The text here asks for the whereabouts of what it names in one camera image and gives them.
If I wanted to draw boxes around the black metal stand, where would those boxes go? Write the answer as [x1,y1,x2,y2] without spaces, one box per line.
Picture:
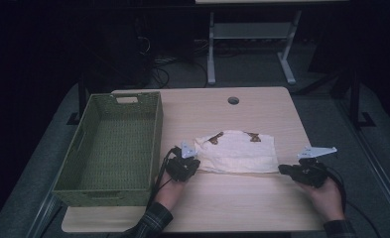
[65,63,91,126]
[345,65,377,129]

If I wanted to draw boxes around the tangle of floor cables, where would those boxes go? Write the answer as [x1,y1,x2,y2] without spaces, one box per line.
[134,34,211,89]

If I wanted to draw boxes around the hand-held gripper black cable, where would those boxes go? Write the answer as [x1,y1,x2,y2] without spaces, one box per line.
[321,164,382,238]
[147,146,181,208]

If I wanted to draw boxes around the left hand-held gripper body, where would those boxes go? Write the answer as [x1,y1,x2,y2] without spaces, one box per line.
[165,141,201,182]

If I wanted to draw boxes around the person's left hand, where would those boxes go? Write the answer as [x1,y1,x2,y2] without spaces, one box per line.
[154,172,188,211]

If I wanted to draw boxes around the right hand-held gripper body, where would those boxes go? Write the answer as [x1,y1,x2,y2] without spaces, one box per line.
[290,146,338,189]

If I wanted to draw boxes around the person's right hand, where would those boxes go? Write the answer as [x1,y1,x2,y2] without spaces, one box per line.
[298,178,346,222]

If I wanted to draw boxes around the white metal desk frame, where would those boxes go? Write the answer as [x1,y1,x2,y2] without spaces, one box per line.
[195,0,350,86]

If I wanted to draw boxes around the white towel with brown print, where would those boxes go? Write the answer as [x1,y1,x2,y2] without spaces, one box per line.
[194,129,280,175]

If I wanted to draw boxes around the left hand-held gripper black cable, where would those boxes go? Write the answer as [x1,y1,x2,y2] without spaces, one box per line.
[147,146,181,208]

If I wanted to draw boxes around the right hand-held gripper black cable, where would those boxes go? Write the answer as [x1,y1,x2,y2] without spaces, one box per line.
[321,164,382,238]

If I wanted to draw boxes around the green woven basket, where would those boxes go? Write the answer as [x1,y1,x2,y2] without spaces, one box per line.
[52,91,165,208]

